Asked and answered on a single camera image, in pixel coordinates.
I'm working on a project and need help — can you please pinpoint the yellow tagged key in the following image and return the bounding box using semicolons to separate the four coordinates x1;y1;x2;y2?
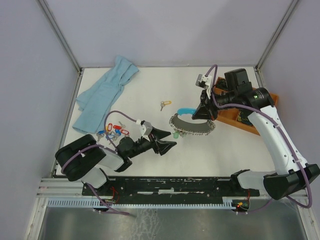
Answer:
160;100;172;111

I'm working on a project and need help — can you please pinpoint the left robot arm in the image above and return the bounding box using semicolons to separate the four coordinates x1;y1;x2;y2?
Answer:
55;128;177;195

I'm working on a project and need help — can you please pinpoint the colourful cable bundle in tray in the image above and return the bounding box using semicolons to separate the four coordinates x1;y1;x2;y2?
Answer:
236;107;251;125

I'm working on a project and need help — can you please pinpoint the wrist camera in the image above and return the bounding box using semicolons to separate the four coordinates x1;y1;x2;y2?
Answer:
135;119;153;139
195;74;214;97

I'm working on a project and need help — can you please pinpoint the orange wooden compartment tray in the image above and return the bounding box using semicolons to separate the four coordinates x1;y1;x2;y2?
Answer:
214;76;279;136

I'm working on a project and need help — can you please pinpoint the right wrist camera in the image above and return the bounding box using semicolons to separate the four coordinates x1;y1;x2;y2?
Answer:
195;74;214;97

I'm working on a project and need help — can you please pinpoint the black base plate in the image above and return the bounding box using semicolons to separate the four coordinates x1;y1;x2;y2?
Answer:
96;176;260;197

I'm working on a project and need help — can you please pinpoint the blue tagged key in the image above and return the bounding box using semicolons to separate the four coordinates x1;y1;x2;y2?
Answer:
96;130;106;142
105;133;120;145

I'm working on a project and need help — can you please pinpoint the white slotted cable duct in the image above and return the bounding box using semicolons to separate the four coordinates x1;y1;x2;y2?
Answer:
47;197;235;210

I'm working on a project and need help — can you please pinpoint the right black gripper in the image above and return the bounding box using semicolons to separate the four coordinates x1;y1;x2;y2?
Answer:
192;87;238;121

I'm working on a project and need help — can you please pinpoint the aluminium frame rail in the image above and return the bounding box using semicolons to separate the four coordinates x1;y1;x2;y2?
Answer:
36;178;83;198

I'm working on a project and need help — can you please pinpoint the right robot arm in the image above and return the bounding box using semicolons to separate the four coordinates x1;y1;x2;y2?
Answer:
192;68;320;200

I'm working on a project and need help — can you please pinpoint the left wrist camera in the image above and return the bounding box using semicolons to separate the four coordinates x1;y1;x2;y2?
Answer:
135;119;153;139

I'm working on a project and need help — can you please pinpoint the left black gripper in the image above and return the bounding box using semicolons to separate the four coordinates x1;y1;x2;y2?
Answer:
128;126;177;159

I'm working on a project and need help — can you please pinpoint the light blue cloth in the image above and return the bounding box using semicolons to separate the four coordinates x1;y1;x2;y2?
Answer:
72;56;139;134

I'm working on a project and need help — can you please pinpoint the large keyring with blue handle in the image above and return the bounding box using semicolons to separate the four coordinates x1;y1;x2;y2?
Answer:
169;108;216;137

